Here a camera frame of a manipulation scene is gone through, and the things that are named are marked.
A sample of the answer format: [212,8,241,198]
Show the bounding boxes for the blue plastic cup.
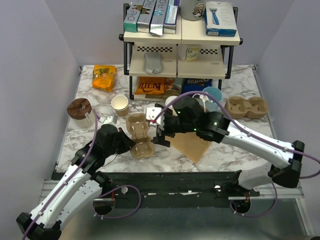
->
[201,86,223,113]

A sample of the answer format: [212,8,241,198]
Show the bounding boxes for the two-tier shelf rack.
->
[118,16,243,101]

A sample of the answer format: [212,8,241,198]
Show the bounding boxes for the brown paper cups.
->
[111,94,129,117]

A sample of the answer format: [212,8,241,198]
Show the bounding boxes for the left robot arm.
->
[16,124,136,240]

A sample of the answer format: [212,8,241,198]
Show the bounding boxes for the single cardboard cup carrier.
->
[126,113,155,159]

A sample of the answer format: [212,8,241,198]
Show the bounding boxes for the white printed cup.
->
[178,44,201,62]

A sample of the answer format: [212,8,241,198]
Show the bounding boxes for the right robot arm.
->
[145,96,305,196]

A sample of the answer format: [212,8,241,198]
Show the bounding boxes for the blue razor box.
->
[204,1,238,37]

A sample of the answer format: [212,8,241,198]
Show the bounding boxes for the orange Kettle chips bag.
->
[134,76,185,103]

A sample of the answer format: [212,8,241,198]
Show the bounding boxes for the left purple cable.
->
[21,108,142,240]

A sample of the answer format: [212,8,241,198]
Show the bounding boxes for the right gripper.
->
[150,106,197,147]

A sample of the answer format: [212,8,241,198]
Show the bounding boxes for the teal toothpaste box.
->
[123,0,145,33]

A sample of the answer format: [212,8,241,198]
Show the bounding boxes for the grey sponge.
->
[144,52,164,74]

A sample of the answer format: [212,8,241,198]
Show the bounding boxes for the orange snack bag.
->
[92,65,117,92]

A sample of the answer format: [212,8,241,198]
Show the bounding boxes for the purple white toothpaste box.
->
[163,0,180,34]

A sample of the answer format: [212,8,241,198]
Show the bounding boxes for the blue silver toothpaste box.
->
[149,0,169,36]

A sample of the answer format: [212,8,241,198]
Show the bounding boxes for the blue Doritos bag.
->
[181,78,213,94]

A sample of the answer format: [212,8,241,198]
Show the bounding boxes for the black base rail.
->
[92,171,260,214]

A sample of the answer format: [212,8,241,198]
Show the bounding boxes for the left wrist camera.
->
[98,114,118,126]

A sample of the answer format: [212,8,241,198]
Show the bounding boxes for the brown paper bag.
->
[166,132,212,164]

